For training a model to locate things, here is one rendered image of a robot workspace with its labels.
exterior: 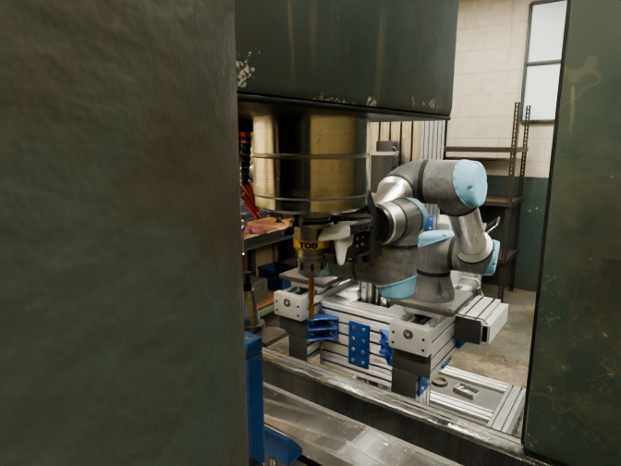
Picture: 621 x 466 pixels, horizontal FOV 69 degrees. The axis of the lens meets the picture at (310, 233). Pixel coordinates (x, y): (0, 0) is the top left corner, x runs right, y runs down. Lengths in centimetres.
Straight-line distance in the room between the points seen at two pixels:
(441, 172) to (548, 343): 48
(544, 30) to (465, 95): 91
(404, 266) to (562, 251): 44
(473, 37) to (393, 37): 488
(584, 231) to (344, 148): 73
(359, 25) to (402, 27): 10
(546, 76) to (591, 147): 406
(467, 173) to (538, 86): 406
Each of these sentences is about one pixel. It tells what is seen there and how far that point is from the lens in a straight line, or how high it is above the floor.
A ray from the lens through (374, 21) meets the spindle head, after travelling 53.
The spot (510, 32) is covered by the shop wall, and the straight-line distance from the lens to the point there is 535.
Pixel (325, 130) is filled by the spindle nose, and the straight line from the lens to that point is 56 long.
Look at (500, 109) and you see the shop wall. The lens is 526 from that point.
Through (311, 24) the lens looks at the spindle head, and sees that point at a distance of 44.
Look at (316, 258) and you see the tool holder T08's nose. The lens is 64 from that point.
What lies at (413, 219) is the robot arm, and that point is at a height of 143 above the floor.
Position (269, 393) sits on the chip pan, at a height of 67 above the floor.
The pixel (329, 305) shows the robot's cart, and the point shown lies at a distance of 181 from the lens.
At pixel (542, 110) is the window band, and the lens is 517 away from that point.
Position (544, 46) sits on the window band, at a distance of 524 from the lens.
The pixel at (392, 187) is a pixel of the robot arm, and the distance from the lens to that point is 116.
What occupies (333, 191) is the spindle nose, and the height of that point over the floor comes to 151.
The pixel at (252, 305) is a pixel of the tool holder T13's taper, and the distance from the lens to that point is 89.
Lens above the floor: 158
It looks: 12 degrees down
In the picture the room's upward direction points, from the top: straight up
